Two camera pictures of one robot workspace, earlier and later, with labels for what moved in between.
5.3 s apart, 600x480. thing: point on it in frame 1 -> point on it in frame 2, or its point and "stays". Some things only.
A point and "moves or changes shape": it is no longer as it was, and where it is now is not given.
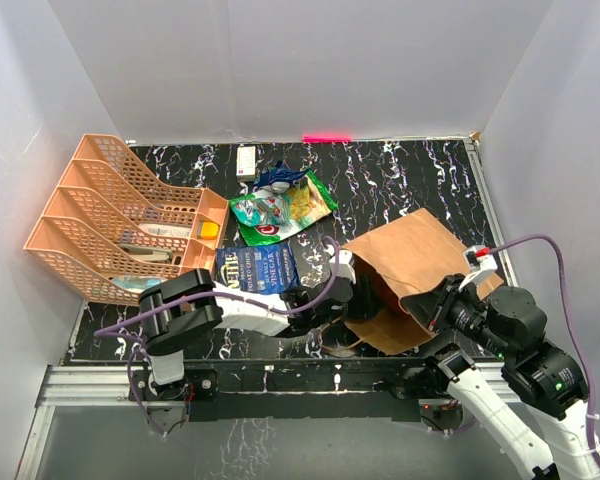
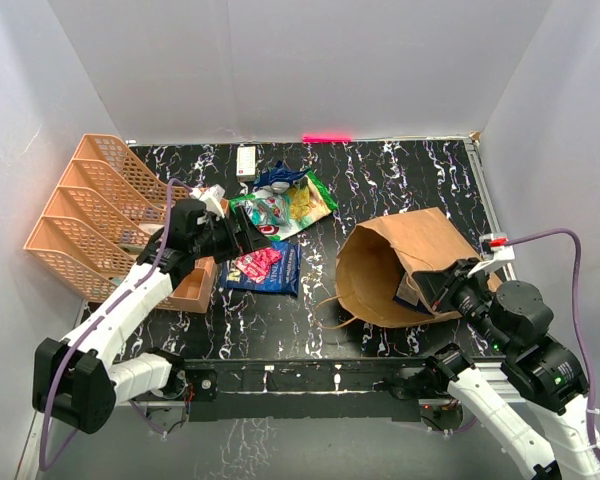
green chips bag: x=264 y=217 stays
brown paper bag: x=416 y=253 moves or changes shape
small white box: x=246 y=162 stays
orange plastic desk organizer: x=114 y=230 stays
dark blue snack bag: x=279 y=178 stays
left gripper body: x=357 y=306 -> x=218 y=240
